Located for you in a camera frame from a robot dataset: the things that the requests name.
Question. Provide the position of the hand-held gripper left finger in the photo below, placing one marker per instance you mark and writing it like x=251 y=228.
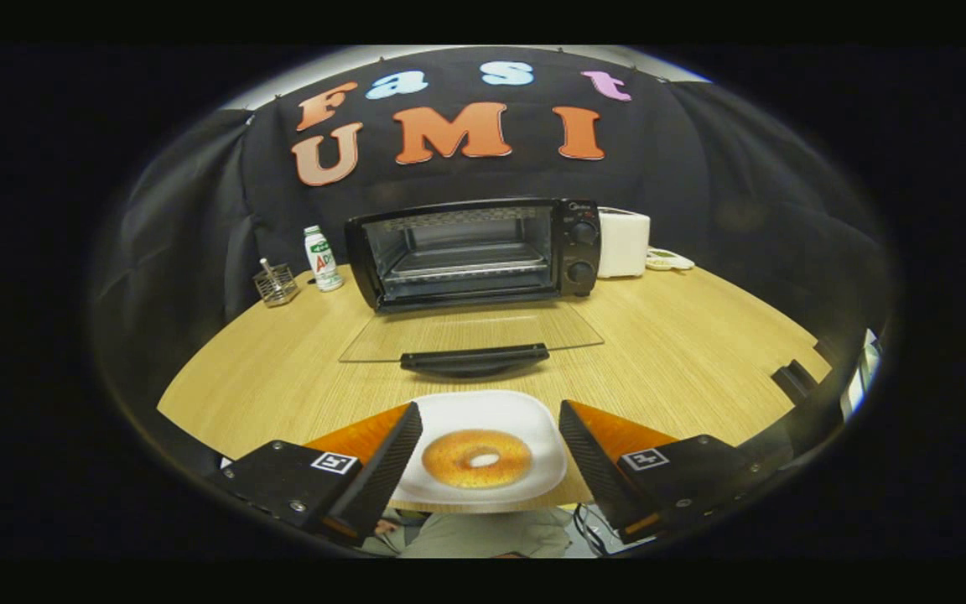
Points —
x=382 y=470

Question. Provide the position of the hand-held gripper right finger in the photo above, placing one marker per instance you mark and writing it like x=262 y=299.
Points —
x=596 y=470

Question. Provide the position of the golden bagel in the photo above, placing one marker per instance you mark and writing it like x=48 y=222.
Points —
x=449 y=470

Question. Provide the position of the black toaster oven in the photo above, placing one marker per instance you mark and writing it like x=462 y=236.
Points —
x=577 y=247

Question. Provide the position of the white bread toaster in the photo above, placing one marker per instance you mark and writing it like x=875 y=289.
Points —
x=624 y=243

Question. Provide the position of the white square plate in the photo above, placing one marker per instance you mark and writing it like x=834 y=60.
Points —
x=483 y=411

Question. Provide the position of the person's grey clothing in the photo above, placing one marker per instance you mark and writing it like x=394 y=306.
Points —
x=483 y=537

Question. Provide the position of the black chair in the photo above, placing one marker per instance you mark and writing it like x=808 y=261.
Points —
x=795 y=382

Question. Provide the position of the white bottle green label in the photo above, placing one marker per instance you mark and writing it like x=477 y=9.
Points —
x=323 y=260

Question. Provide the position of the small white green tray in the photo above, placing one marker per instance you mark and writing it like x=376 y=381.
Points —
x=667 y=260

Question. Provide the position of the black backdrop cloth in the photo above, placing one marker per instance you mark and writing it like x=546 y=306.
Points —
x=743 y=184

